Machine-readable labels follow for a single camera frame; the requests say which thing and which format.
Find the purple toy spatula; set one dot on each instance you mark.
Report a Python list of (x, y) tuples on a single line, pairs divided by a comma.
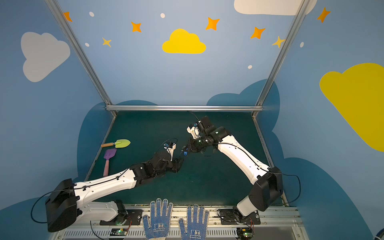
[(110, 153)]

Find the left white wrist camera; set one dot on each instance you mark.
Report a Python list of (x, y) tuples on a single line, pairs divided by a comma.
[(170, 148)]

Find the left aluminium frame post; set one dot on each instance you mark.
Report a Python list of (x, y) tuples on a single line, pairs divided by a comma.
[(64, 24)]

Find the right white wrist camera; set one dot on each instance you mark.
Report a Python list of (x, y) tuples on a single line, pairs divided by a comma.
[(194, 130)]

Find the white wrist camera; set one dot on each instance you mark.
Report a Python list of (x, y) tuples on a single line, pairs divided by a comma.
[(170, 148), (194, 130)]

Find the horizontal aluminium frame bar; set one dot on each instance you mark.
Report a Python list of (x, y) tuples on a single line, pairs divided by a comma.
[(184, 108)]

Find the left green circuit board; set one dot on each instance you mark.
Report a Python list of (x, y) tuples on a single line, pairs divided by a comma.
[(119, 232)]

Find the green circuit board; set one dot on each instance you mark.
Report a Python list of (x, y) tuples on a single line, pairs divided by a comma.
[(119, 232), (244, 233)]

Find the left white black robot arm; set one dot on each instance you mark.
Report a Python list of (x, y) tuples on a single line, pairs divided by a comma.
[(63, 206)]

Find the aluminium frame post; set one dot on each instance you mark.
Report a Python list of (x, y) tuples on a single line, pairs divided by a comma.
[(64, 24), (291, 34)]

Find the green toy spatula wooden handle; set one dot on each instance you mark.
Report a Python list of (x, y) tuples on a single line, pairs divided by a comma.
[(122, 143)]

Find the blue dotted work glove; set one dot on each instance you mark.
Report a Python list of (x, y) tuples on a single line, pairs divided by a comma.
[(157, 224), (197, 223)]

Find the right green circuit board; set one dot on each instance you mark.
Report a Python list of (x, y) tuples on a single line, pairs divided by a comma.
[(244, 233)]

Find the right blue dotted work glove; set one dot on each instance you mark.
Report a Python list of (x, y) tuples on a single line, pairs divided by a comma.
[(197, 223)]

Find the left blue dotted work glove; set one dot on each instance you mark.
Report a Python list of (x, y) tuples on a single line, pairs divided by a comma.
[(157, 224)]

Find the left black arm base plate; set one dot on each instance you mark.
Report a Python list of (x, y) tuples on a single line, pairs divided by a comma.
[(125, 218)]

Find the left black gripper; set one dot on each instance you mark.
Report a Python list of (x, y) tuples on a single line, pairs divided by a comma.
[(173, 163)]

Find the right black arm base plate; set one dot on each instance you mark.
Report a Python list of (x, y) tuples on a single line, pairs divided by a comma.
[(234, 217)]

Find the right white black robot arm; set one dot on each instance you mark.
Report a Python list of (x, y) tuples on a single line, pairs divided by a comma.
[(267, 182)]

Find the right aluminium frame post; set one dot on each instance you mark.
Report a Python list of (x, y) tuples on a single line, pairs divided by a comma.
[(291, 34)]

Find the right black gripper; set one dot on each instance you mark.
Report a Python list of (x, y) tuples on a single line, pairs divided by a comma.
[(192, 144)]

